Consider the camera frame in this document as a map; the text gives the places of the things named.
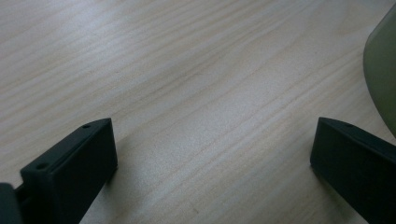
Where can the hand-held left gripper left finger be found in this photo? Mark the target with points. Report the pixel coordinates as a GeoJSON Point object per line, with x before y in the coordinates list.
{"type": "Point", "coordinates": [71, 168]}

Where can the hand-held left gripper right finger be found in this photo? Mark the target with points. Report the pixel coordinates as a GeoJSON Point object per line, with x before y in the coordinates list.
{"type": "Point", "coordinates": [358, 161]}

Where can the pale green bin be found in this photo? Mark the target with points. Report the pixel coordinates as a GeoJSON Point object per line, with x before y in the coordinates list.
{"type": "Point", "coordinates": [383, 71]}

